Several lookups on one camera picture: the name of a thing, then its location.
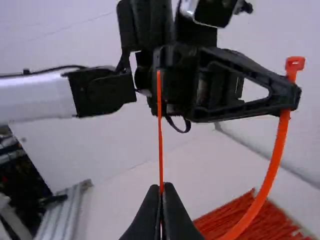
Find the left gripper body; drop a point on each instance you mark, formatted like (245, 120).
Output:
(175, 82)

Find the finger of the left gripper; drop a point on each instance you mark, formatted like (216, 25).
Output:
(282, 97)

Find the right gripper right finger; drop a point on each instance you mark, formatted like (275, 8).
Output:
(176, 215)

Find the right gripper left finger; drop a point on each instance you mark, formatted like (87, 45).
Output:
(147, 215)

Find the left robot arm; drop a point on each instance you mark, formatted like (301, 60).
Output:
(37, 97)

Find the silver rails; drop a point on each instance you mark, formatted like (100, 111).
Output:
(65, 212)

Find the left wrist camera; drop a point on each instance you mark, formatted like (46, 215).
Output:
(212, 12)

